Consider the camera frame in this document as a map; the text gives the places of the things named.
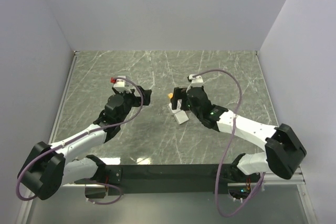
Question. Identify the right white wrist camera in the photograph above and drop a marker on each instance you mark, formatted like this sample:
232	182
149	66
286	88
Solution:
195	81

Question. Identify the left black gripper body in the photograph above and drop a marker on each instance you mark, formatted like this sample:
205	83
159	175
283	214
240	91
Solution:
129	100

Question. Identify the white socket cube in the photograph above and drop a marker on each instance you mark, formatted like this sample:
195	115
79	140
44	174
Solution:
178	107

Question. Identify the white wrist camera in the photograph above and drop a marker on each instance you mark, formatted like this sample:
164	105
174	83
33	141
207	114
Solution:
120	85
195	81

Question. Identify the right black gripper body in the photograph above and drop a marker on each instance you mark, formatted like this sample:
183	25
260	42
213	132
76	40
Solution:
194	110

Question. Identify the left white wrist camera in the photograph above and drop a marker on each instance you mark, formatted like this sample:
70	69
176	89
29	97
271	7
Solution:
120	85

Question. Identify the orange plug adapter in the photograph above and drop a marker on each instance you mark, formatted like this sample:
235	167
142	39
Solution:
170	95

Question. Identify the grey cube adapter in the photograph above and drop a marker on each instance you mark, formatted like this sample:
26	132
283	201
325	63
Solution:
181	117

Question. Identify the aluminium rail frame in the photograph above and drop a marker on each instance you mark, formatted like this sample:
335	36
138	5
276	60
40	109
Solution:
154	137

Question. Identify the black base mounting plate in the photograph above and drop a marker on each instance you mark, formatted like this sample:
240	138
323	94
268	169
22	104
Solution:
182	178

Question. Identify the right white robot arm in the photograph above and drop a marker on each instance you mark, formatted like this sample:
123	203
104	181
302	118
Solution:
282	152

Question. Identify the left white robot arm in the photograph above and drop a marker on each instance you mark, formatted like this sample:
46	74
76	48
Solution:
50	166

